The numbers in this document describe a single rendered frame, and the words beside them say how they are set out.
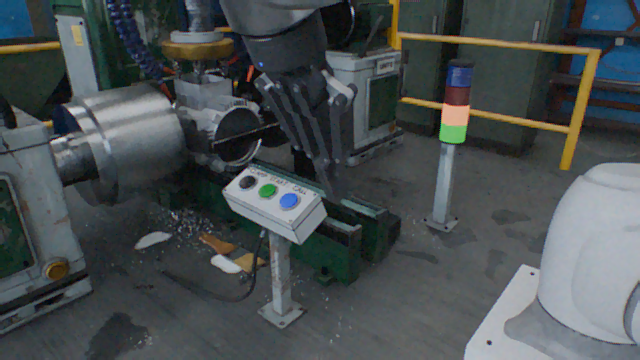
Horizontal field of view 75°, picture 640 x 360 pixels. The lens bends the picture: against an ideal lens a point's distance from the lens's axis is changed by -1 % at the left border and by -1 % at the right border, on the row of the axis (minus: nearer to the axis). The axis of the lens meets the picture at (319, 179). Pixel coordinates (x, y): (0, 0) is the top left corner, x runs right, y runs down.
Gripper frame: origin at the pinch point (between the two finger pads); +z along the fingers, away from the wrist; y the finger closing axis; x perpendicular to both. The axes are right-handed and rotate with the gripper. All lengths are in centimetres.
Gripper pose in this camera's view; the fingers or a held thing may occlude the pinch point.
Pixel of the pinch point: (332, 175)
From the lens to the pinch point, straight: 52.0
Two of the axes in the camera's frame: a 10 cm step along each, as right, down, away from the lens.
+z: 2.6, 7.1, 6.5
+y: -7.5, -2.8, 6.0
